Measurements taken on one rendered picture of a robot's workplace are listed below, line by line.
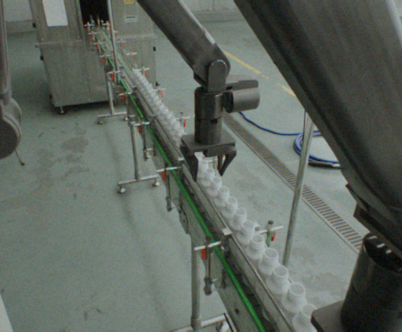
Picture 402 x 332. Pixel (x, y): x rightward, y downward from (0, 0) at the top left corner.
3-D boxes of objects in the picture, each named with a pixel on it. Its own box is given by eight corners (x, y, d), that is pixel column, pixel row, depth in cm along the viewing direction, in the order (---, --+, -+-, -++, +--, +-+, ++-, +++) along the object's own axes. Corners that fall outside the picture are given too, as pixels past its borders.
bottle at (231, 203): (239, 235, 120) (242, 196, 112) (236, 247, 115) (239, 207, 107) (221, 232, 122) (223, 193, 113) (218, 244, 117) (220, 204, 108)
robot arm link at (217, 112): (189, 82, 69) (200, 92, 65) (222, 78, 71) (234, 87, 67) (190, 115, 73) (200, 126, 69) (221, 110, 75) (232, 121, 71)
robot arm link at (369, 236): (351, 229, 33) (400, 274, 29) (409, 212, 35) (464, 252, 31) (337, 279, 37) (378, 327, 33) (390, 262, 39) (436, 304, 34)
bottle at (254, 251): (263, 274, 106) (268, 232, 98) (262, 290, 101) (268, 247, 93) (243, 271, 107) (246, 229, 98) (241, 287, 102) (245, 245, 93)
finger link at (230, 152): (194, 171, 82) (194, 135, 77) (223, 165, 84) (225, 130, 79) (205, 187, 76) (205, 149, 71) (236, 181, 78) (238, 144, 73)
